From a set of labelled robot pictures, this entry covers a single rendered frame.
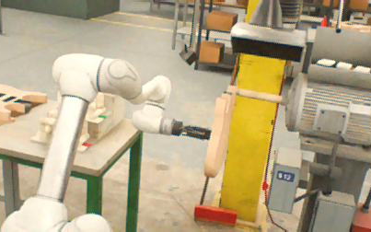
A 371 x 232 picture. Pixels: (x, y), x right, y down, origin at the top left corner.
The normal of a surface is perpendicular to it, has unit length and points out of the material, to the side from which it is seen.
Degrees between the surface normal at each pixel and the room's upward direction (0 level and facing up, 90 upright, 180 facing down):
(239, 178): 90
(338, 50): 90
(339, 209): 90
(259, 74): 90
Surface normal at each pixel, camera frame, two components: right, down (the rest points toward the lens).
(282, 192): -0.28, 0.34
